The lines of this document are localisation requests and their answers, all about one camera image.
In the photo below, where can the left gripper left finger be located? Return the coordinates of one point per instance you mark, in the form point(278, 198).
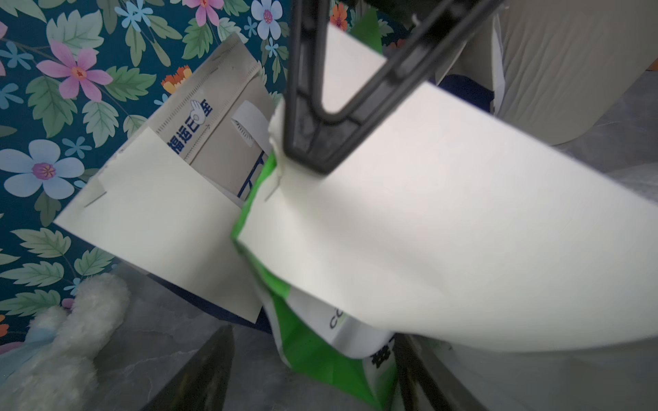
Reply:
point(202, 383)

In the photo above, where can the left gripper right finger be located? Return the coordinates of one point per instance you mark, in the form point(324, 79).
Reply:
point(425, 383)

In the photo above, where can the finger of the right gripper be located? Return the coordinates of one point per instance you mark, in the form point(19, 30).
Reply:
point(307, 124)
point(437, 35)

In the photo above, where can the bag white receipt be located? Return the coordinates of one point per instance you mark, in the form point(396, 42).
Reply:
point(149, 208)
point(448, 223)

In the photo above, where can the right blue white bag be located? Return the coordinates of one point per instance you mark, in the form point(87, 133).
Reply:
point(473, 87)

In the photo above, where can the blue white bag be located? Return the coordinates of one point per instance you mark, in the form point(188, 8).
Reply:
point(216, 121)
point(473, 87)

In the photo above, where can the middle green white bag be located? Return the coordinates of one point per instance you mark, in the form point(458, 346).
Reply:
point(326, 343)

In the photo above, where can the rear blue white bag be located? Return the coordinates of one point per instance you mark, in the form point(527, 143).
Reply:
point(216, 121)

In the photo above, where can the white trash bin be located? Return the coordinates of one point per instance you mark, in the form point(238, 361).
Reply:
point(555, 67)

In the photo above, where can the white blue plush bear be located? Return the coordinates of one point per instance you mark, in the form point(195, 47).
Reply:
point(54, 368)

